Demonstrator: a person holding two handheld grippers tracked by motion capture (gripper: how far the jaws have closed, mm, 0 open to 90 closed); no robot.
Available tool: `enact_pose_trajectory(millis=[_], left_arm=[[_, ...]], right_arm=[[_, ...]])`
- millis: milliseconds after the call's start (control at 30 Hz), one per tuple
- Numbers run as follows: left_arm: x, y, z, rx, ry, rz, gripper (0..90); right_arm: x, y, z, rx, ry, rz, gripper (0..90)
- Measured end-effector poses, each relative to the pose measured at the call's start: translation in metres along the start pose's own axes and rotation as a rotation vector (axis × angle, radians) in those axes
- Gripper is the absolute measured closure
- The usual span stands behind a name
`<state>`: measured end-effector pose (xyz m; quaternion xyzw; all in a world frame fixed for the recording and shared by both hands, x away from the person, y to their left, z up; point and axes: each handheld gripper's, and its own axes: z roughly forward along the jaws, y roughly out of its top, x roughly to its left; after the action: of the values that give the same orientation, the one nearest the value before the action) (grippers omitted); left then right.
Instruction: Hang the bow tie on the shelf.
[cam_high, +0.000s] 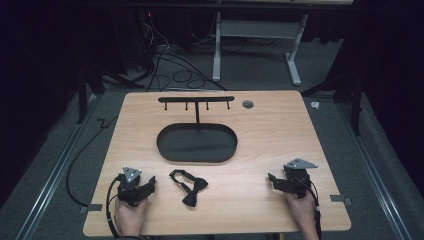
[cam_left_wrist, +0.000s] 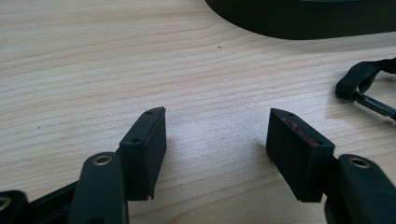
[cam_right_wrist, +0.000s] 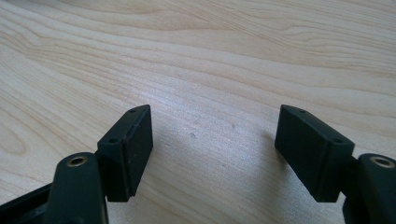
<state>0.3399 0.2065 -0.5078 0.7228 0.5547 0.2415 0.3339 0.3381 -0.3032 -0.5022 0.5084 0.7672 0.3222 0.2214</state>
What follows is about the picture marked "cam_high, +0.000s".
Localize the grey tape strip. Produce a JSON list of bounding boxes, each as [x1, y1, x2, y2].
[[329, 194, 353, 207]]

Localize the black hook stand with tray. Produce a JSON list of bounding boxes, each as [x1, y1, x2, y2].
[[156, 95, 239, 164]]

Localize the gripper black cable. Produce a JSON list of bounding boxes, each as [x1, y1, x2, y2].
[[299, 179, 323, 240], [105, 175, 122, 240]]

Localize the white metal desk frame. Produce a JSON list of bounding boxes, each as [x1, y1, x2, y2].
[[212, 11, 309, 87]]

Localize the black bow tie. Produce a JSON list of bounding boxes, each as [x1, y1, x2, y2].
[[168, 169, 209, 208]]

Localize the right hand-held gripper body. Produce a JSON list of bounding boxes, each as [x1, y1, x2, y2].
[[273, 157, 319, 200]]

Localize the person's right hand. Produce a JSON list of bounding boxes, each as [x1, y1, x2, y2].
[[283, 190, 317, 240]]

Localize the black tripod stand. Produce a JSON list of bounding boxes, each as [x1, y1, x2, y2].
[[75, 61, 145, 125], [301, 71, 365, 137]]

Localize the long black floor cable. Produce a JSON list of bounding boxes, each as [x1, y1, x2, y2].
[[65, 114, 119, 208]]

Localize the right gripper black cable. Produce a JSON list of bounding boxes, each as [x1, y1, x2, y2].
[[299, 179, 323, 240]]

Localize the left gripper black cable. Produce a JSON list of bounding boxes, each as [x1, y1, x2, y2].
[[105, 175, 122, 240]]

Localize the tangle of floor cables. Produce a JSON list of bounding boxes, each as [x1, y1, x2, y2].
[[134, 13, 229, 93]]

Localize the person's left hand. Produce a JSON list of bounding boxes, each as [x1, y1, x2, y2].
[[114, 197, 150, 238]]

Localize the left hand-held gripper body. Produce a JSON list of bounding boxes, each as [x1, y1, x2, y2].
[[116, 166, 156, 208]]

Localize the metal floor rail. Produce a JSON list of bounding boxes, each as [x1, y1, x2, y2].
[[14, 94, 101, 240], [334, 101, 414, 240]]

